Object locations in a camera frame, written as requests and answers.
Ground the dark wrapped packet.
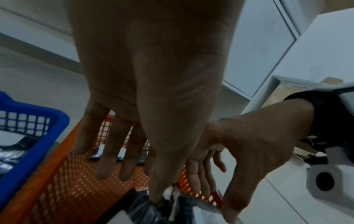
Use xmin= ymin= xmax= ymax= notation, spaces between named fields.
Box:
xmin=0 ymin=131 xmax=35 ymax=178

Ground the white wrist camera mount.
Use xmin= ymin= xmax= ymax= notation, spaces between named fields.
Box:
xmin=303 ymin=81 xmax=354 ymax=200

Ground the small black white packet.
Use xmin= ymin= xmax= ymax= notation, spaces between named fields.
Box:
xmin=117 ymin=147 xmax=128 ymax=162
xmin=89 ymin=144 xmax=105 ymax=161
xmin=137 ymin=149 xmax=151 ymax=167

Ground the black plastic-wrapped packet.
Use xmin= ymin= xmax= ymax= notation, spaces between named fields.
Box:
xmin=111 ymin=187 xmax=244 ymax=224

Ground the white cabinet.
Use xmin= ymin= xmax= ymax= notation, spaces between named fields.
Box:
xmin=240 ymin=0 xmax=354 ymax=116

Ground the person's right hand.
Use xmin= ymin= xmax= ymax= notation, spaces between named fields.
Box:
xmin=185 ymin=100 xmax=316 ymax=224

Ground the black wrist strap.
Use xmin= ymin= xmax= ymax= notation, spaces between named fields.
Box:
xmin=283 ymin=90 xmax=347 ymax=154

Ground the orange plastic basket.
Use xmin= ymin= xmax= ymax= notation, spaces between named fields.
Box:
xmin=0 ymin=109 xmax=225 ymax=224

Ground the blue plastic basket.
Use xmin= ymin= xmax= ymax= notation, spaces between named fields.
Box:
xmin=0 ymin=90 xmax=70 ymax=189

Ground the person's left hand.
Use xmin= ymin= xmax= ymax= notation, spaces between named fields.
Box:
xmin=65 ymin=0 xmax=247 ymax=202

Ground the white framed tray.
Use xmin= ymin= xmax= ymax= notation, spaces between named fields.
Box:
xmin=240 ymin=74 xmax=345 ymax=116

